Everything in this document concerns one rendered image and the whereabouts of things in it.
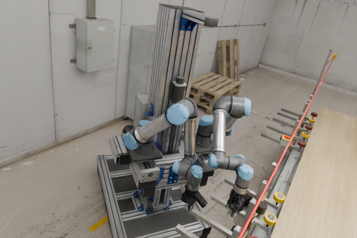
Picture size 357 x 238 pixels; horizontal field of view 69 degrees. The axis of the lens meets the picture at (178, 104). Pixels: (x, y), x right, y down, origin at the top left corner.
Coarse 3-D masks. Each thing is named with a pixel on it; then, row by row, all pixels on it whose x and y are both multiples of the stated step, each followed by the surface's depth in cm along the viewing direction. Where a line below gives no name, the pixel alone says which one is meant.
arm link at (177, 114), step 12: (168, 108) 146; (180, 108) 142; (192, 108) 150; (156, 120) 156; (168, 120) 146; (180, 120) 144; (132, 132) 166; (144, 132) 161; (156, 132) 159; (132, 144) 165
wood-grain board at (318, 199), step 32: (320, 128) 307; (352, 128) 321; (320, 160) 241; (352, 160) 250; (288, 192) 193; (320, 192) 199; (352, 192) 205; (288, 224) 165; (320, 224) 169; (352, 224) 173
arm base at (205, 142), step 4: (196, 136) 207; (200, 136) 203; (204, 136) 202; (208, 136) 203; (196, 140) 206; (200, 140) 204; (204, 140) 203; (208, 140) 205; (196, 144) 206; (200, 144) 204; (204, 144) 204; (208, 144) 205
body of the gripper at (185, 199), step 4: (188, 188) 163; (188, 192) 166; (192, 192) 161; (196, 192) 162; (184, 196) 165; (188, 196) 165; (192, 196) 164; (184, 200) 167; (188, 200) 165; (192, 200) 163; (192, 204) 165
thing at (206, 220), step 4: (192, 212) 168; (196, 212) 167; (200, 212) 168; (196, 216) 167; (200, 216) 165; (204, 216) 165; (204, 220) 164; (208, 220) 163; (212, 220) 163; (208, 224) 163; (212, 224) 161; (216, 224) 161; (216, 228) 160; (220, 228) 159; (224, 228) 159; (220, 232) 159; (224, 232) 158; (228, 232) 157; (228, 236) 157
